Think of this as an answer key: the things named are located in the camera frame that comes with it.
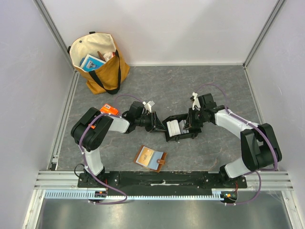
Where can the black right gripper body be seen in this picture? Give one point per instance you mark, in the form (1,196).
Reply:
(190,120)

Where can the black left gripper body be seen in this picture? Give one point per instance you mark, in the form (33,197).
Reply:
(148,121)

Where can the black card box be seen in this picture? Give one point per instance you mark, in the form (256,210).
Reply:
(192,132)

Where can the tan leather card holder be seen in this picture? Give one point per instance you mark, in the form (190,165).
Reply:
(157,161)

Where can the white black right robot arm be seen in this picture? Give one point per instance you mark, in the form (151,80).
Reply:
(259,146)

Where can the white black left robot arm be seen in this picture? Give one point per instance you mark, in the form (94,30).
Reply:
(90,131)

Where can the stack of white cards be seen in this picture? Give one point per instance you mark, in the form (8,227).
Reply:
(176,127)

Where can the orange product box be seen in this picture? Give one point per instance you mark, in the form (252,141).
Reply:
(106,108)

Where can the mustard yellow tote bag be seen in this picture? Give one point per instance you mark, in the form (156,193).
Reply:
(109,77)

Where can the white item in bag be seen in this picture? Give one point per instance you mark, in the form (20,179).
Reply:
(107,56)

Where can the brown item in bag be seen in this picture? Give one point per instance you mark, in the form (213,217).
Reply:
(101,56)

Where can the blue book in bag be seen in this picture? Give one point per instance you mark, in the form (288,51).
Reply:
(91,63)

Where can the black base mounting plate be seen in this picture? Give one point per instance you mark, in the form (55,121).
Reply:
(121,179)

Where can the aluminium frame rail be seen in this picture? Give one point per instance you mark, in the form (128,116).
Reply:
(56,147)

